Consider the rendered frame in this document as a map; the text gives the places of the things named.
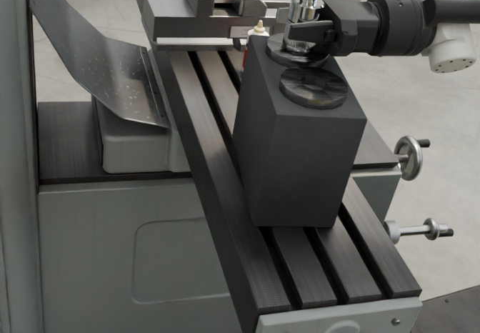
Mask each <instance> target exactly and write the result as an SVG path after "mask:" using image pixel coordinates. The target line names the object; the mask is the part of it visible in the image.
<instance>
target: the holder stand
mask: <svg viewBox="0 0 480 333"><path fill-rule="evenodd" d="M283 37H284V33H279V34H275V35H272V36H263V35H253V34H252V35H250V36H249V41H248V46H247V50H246V58H245V63H244V70H243V75H242V80H241V88H240V92H239V100H238V104H237V109H236V117H235V122H234V129H233V134H232V136H233V140H234V146H235V150H236V155H237V159H238V162H239V168H240V172H241V177H242V181H243V184H244V190H245V194H246V199H247V203H248V206H249V212H250V216H251V221H252V224H253V226H257V227H333V226H334V224H335V221H336V217H337V214H338V212H339V208H340V205H341V201H342V199H343V196H344V192H345V189H346V185H347V183H348V180H349V176H350V173H351V170H352V167H353V165H354V160H355V158H356V154H357V151H358V148H359V145H360V142H361V138H362V136H363V133H364V129H365V126H366V123H367V117H366V115H365V113H364V111H363V109H362V108H361V106H360V104H359V102H358V100H357V98H356V97H355V95H354V93H353V91H352V89H351V87H350V86H349V83H348V81H347V80H346V78H345V76H344V74H343V72H342V70H341V69H340V67H339V65H338V63H337V61H336V60H335V58H334V56H331V55H330V54H329V53H328V51H327V50H326V49H325V48H324V46H323V45H322V44H316V46H315V49H314V50H312V51H309V52H306V53H298V52H294V51H292V50H290V49H288V48H287V47H285V46H284V44H283V42H282V41H283Z"/></svg>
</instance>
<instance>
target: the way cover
mask: <svg viewBox="0 0 480 333"><path fill-rule="evenodd" d="M62 4H63V5H62ZM41 6H42V8H41ZM34 7H35V8H34ZM29 8H30V9H31V11H32V13H33V15H34V16H35V17H36V20H37V21H38V23H39V24H40V26H41V27H42V29H43V30H44V33H45V34H46V36H47V37H48V39H49V41H50V42H51V44H52V46H53V47H54V49H55V50H56V52H57V54H58V55H59V57H60V59H61V60H62V61H63V63H64V65H65V67H66V68H67V70H68V72H69V73H70V75H71V76H72V77H73V79H74V80H75V81H76V82H77V83H78V84H79V85H81V86H82V87H83V88H84V89H85V90H87V91H88V92H89V93H90V94H91V95H92V96H94V97H95V98H96V99H98V100H99V101H100V102H101V103H102V104H103V105H104V106H106V107H107V108H108V109H109V110H111V111H112V112H113V113H114V114H115V115H117V116H119V117H121V118H122V119H126V120H129V121H136V122H140V123H144V124H150V125H154V126H161V127H165V128H169V129H170V128H171V126H170V123H169V120H168V116H167V114H166V110H165V107H164V103H163V100H162V98H161V94H160V91H159V87H158V84H157V81H156V77H155V75H154V70H153V68H152V65H151V61H150V58H149V54H148V51H147V49H146V47H144V46H139V45H136V44H131V43H128V42H125V41H120V40H117V39H112V38H109V37H107V36H104V35H103V34H102V33H100V32H99V31H98V30H97V29H96V28H95V27H94V26H93V25H92V24H90V23H89V22H88V21H87V20H86V19H85V18H84V17H83V16H82V15H81V14H80V13H79V12H78V11H77V10H76V9H75V8H74V7H73V6H71V5H70V4H69V3H68V1H67V0H29ZM45 9H46V11H45ZM65 9H66V10H65ZM59 27H60V28H59ZM69 34H70V35H69ZM53 36H54V37H53ZM57 37H58V38H59V39H58V38H57ZM75 43H76V44H75ZM98 43H99V44H100V45H99V44H98ZM70 44H71V45H70ZM135 47H136V48H135ZM140 47H141V48H140ZM66 51H67V52H66ZM132 52H133V53H132ZM122 53H123V54H122ZM74 55H75V56H74ZM140 56H141V57H140ZM64 57H66V58H64ZM96 59H98V60H96ZM130 60H131V61H130ZM110 67H111V68H110ZM120 68H121V69H120ZM82 69H84V70H82ZM128 69H129V70H128ZM92 73H94V74H92ZM141 78H142V79H141ZM145 82H146V83H145ZM91 88H92V89H91ZM138 92H139V93H138ZM99 93H100V94H99ZM115 93H116V94H115ZM107 95H109V96H107ZM153 95H154V96H153ZM130 97H131V98H130ZM135 97H136V98H135ZM109 102H110V103H109ZM142 102H144V103H142ZM156 106H157V107H156ZM126 108H127V109H126ZM138 111H139V112H138ZM135 112H136V113H135ZM147 117H149V118H147Z"/></svg>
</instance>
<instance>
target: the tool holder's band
mask: <svg viewBox="0 0 480 333"><path fill-rule="evenodd" d="M290 6H291V7H292V8H293V9H295V10H297V11H299V12H301V13H305V14H320V13H322V12H323V11H324V7H325V3H324V2H323V0H317V1H316V3H313V4H310V3H306V2H303V1H302V0H291V1H290Z"/></svg>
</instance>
